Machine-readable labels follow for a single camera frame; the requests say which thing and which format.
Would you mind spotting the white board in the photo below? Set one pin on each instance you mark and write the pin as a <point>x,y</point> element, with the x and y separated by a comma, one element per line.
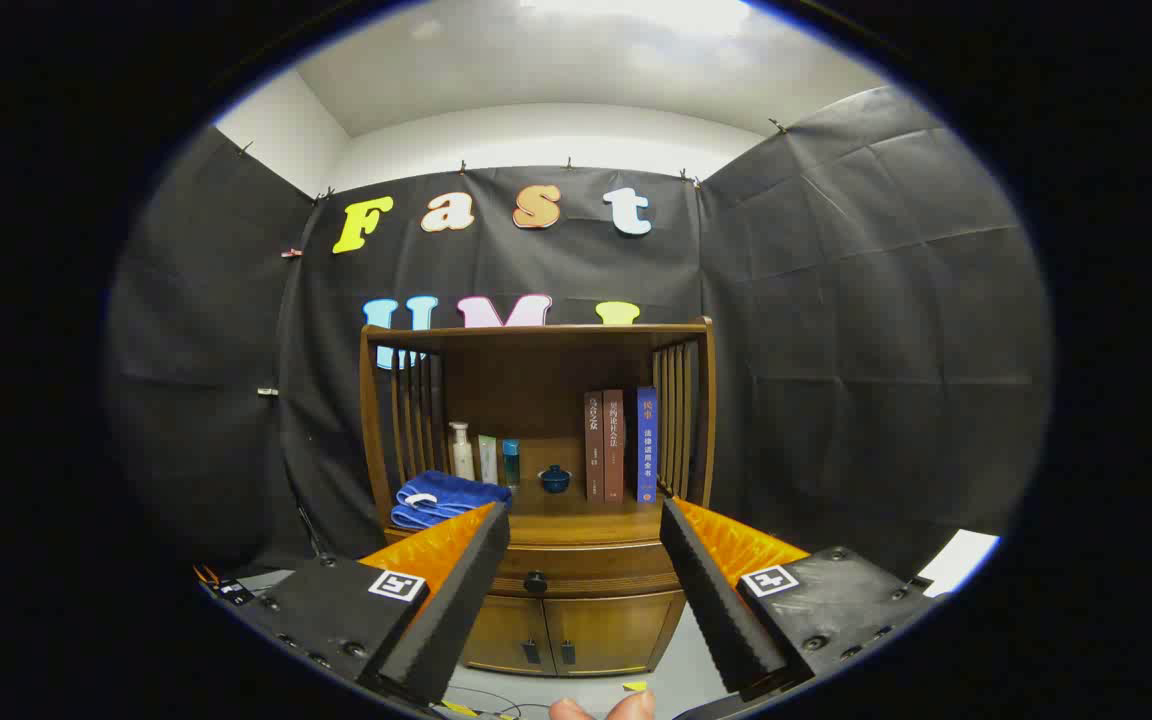
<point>961,560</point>

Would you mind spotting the blue book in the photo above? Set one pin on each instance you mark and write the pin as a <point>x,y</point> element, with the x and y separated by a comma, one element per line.
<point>646,445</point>

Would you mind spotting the black backdrop cloth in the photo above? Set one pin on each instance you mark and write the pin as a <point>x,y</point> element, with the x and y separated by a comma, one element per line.
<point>836,330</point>

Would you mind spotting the wooden drawer with black knob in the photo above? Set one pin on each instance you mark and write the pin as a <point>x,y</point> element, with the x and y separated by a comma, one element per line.
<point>586,568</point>

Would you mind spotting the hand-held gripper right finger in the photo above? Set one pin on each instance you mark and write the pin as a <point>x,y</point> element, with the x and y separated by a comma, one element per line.
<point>706,590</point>

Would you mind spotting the white and green tube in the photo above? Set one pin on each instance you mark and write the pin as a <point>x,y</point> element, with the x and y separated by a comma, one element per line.
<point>488,460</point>

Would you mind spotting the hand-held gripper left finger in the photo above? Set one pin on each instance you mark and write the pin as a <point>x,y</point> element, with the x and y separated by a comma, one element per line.
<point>456,600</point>

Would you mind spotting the teal bottle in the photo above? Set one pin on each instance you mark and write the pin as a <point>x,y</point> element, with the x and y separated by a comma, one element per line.
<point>511,463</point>

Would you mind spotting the white pump bottle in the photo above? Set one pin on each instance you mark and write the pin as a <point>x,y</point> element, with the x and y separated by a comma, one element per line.
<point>461,455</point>

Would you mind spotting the dark blue lidded cup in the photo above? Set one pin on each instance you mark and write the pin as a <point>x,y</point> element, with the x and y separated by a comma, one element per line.
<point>554,480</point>

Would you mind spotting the brown book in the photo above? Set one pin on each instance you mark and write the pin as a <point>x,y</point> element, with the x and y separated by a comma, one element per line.
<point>614,448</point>
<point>594,450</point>

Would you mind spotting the wooden countertop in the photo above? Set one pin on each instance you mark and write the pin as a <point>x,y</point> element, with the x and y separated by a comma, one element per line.
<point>576,518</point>

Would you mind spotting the folded blue towel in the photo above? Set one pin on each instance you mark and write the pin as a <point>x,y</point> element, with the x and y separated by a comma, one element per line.
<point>441,497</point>

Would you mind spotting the wooden cabinet door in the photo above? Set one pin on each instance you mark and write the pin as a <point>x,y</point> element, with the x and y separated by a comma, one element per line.
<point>511,635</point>
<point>611,630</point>

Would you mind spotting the brown wooden cabinet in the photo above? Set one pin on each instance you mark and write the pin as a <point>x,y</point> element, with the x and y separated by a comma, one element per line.
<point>536,365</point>

